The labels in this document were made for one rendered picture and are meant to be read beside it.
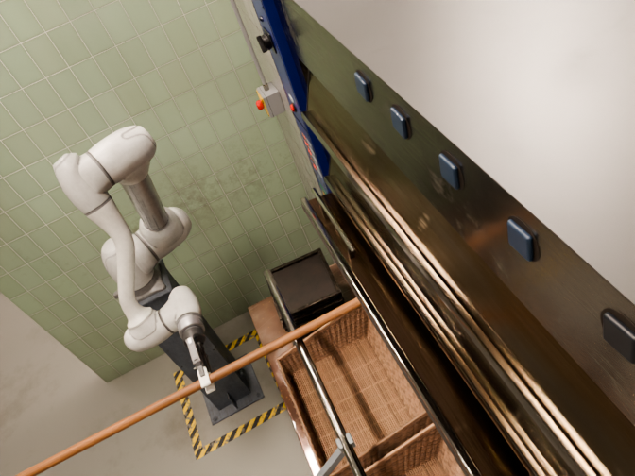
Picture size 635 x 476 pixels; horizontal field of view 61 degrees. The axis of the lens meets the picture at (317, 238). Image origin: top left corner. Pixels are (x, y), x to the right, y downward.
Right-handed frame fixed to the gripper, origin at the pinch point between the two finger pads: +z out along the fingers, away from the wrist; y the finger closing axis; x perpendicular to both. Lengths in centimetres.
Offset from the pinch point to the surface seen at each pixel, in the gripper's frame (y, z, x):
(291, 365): 55, -27, -22
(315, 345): 49, -26, -35
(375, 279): -21, 11, -60
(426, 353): -21, 39, -60
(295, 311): 36, -37, -34
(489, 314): -57, 58, -66
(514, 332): -59, 64, -67
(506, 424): -27, 66, -64
